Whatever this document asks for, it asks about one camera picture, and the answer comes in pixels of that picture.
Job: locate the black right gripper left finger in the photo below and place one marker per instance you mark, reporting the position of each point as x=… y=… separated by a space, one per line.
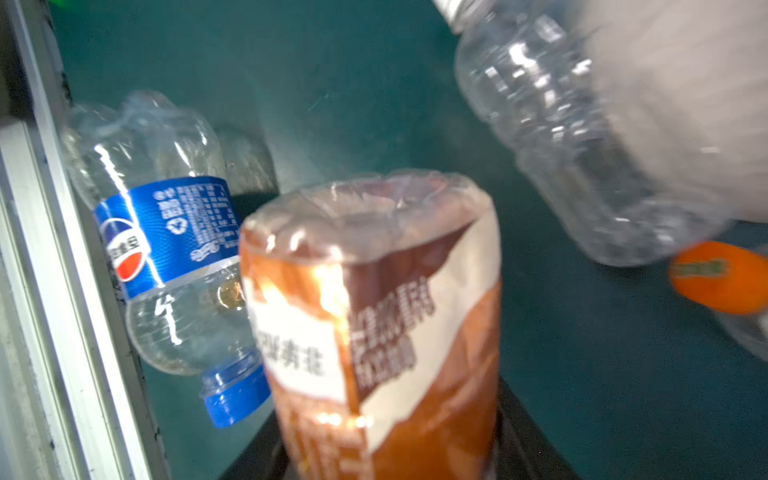
x=265 y=457

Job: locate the brown tea bottle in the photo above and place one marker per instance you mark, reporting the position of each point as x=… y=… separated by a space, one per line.
x=375 y=303

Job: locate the clear bottle white cap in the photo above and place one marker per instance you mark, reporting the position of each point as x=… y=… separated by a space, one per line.
x=622 y=168

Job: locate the front pepsi bottle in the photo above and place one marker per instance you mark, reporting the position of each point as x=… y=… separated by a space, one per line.
x=154 y=177

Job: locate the white ribbed trash bin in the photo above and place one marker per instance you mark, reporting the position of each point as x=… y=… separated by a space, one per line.
x=688 y=86

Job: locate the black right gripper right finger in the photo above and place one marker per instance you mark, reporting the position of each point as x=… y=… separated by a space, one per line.
x=521 y=450

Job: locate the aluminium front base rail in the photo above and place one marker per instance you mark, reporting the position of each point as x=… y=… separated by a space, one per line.
x=73 y=402

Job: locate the clear bottle orange label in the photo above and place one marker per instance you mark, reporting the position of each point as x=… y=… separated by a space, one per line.
x=731 y=281

